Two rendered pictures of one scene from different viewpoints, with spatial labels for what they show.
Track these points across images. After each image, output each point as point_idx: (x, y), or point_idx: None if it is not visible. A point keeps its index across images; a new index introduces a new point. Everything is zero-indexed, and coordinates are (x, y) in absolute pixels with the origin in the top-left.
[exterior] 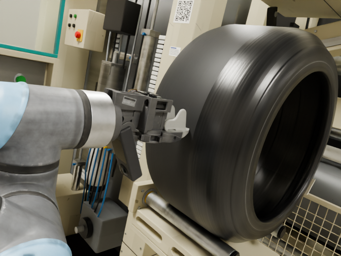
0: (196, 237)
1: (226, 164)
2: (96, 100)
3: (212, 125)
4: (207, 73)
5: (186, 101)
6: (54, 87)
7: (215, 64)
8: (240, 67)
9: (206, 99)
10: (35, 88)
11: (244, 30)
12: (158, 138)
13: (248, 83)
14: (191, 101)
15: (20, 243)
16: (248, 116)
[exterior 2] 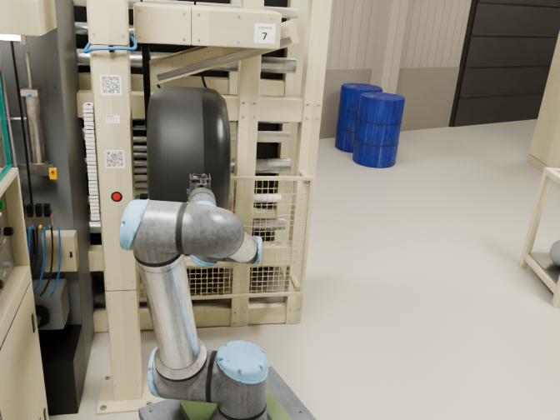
0: None
1: (224, 189)
2: (210, 192)
3: (214, 174)
4: (195, 146)
5: (190, 166)
6: (202, 196)
7: (196, 139)
8: (213, 137)
9: (203, 161)
10: (207, 200)
11: (190, 106)
12: None
13: (222, 146)
14: (194, 165)
15: (256, 238)
16: (227, 162)
